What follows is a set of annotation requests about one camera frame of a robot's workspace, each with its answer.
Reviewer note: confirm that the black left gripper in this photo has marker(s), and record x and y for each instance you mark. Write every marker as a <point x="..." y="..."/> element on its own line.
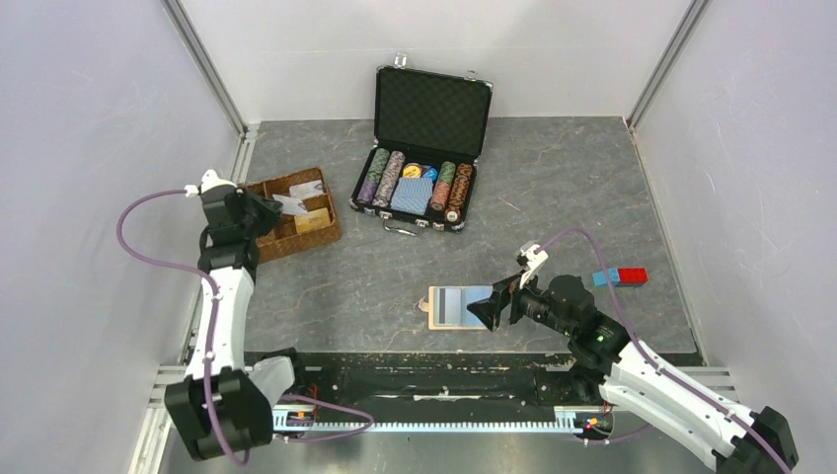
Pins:
<point x="270" y="208"/>

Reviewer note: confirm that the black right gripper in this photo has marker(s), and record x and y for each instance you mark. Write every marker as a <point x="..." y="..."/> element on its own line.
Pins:
<point x="490" y="308"/>

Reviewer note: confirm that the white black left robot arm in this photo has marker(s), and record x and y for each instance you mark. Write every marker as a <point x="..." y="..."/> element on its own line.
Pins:
<point x="218" y="408"/>

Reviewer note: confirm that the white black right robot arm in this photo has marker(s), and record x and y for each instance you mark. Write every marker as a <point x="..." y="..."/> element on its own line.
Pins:
<point x="609" y="366"/>

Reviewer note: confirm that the grey card in basket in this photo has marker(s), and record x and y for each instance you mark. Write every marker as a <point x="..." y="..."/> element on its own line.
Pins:
<point x="307" y="190"/>

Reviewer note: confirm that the gold card in basket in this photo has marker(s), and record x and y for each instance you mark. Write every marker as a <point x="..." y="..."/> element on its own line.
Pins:
<point x="316" y="219"/>

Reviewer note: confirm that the blue playing card deck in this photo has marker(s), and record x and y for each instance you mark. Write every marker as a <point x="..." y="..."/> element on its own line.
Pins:
<point x="412" y="195"/>

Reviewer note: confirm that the brown woven divided basket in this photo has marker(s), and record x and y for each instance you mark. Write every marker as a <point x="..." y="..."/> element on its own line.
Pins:
<point x="295" y="234"/>

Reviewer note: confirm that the purple green chip stack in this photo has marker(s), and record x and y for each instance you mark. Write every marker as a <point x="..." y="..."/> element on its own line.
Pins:
<point x="373" y="175"/>

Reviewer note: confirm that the blue toy brick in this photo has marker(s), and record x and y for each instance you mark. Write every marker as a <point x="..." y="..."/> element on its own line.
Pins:
<point x="604" y="278"/>

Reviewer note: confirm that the red green chip stack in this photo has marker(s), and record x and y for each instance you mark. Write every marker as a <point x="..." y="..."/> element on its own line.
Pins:
<point x="443" y="186"/>

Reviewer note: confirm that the purple grey chip stack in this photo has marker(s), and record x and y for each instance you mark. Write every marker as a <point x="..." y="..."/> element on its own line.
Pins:
<point x="389" y="179"/>

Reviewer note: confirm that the brown orange chip stack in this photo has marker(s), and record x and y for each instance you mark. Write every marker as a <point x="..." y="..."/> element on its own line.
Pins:
<point x="459" y="192"/>

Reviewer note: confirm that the red toy brick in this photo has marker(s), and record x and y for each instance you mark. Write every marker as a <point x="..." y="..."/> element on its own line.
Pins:
<point x="632" y="276"/>

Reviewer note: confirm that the blue dealer button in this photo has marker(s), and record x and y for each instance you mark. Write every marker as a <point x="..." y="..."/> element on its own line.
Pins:
<point x="430" y="173"/>

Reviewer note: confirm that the yellow dealer button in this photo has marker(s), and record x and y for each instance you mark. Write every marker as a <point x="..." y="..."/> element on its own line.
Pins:
<point x="412" y="170"/>

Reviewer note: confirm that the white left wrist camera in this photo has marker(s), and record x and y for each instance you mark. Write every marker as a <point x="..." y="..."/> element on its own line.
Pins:
<point x="210" y="180"/>

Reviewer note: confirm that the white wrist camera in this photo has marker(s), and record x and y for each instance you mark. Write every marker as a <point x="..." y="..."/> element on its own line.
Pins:
<point x="531" y="258"/>
<point x="210" y="180"/>

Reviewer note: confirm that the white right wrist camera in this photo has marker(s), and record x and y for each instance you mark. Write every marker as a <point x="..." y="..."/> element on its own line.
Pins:
<point x="531" y="258"/>

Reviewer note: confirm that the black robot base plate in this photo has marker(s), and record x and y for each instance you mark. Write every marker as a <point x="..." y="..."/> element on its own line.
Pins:
<point x="445" y="387"/>

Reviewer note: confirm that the white slotted cable duct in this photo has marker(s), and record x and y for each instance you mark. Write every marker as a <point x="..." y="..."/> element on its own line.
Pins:
<point x="564" y="423"/>

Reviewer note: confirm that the left aluminium frame post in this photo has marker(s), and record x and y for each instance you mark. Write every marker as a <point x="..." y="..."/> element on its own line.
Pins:
<point x="200" y="55"/>

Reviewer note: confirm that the aluminium frame post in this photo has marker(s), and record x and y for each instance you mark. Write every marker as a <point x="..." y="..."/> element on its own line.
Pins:
<point x="200" y="55"/>
<point x="684" y="30"/>

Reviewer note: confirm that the right aluminium frame post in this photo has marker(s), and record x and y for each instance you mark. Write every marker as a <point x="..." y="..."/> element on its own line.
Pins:
<point x="684" y="30"/>

